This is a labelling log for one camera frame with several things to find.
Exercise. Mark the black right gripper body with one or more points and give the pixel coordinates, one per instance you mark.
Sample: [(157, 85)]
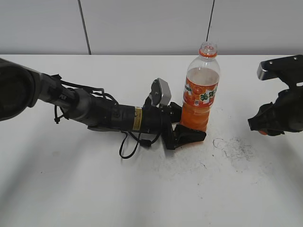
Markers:
[(289, 104)]

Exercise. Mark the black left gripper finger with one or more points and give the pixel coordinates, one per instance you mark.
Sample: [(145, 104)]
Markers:
[(175, 112), (184, 135)]

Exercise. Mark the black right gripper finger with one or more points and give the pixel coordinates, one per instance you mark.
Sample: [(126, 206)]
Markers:
[(269, 117), (274, 132)]

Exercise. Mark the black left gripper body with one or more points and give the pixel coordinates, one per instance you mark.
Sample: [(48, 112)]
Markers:
[(156, 120)]

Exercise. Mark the orange bottle cap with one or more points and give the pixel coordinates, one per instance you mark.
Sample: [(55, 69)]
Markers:
[(263, 132)]

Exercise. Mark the orange soda plastic bottle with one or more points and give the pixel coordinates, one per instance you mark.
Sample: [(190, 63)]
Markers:
[(201, 84)]

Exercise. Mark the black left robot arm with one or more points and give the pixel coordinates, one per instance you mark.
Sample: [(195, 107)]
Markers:
[(22, 87)]

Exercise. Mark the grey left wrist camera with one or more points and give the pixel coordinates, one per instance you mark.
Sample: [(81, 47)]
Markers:
[(160, 93)]

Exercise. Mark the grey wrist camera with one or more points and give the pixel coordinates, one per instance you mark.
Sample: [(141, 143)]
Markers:
[(160, 93), (290, 67)]

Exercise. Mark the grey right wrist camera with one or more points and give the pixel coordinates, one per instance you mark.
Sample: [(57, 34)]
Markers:
[(290, 67)]

